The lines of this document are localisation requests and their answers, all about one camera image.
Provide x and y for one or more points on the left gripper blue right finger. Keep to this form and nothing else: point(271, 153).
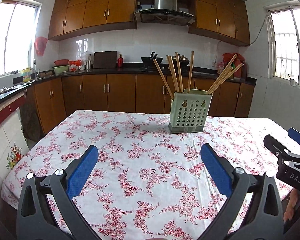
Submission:
point(234, 185)

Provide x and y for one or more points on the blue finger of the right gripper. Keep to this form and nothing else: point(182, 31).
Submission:
point(298, 136)

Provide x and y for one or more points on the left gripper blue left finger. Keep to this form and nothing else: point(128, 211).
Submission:
point(65, 184)

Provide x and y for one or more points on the wooden chopstick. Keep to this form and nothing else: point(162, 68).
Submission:
point(190, 72)
point(172, 73)
point(226, 73)
point(235, 70)
point(163, 78)
point(230, 62)
point(179, 72)

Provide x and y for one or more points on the brown lower kitchen cabinets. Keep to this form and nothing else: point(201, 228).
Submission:
point(48, 103)

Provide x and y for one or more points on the right hand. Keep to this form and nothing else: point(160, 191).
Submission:
point(293, 199)

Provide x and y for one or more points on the white cup on windowsill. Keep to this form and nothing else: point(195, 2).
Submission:
point(292, 82)

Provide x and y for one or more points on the floral white red tablecloth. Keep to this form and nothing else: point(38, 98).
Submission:
point(148, 182)

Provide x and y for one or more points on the green perforated utensil holder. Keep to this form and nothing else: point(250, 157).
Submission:
point(189, 111)

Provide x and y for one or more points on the red plastic bag on counter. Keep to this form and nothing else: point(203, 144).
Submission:
point(239, 59)

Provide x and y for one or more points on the green plastic basin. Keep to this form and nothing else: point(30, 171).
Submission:
point(60, 69)

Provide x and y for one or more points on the black stone countertop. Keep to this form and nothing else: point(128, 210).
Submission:
point(128, 68)

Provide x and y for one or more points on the right window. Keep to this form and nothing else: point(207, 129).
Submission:
point(283, 24)

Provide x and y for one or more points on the window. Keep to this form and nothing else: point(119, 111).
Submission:
point(283, 24)
point(18, 24)

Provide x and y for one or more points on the yellow detergent bottle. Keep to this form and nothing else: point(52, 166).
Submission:
point(26, 74)

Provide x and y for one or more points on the orange red bag on counter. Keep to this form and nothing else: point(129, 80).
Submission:
point(75, 65)

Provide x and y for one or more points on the black lidded wok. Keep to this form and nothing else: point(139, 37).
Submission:
point(183, 61)

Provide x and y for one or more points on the red plastic basin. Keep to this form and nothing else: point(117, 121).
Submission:
point(62, 62)

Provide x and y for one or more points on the dark brown cutting board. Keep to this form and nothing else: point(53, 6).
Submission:
point(105, 59)

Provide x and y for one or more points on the small red bottle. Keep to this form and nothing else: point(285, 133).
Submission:
point(120, 61)

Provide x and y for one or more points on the black wok with ladle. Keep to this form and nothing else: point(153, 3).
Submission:
point(148, 61)

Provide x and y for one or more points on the left window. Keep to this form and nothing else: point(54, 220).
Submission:
point(18, 24)

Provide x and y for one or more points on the steel black range hood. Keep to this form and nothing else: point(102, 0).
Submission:
point(173, 12)

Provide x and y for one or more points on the red plastic bag on wall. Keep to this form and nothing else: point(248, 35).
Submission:
point(40, 45)

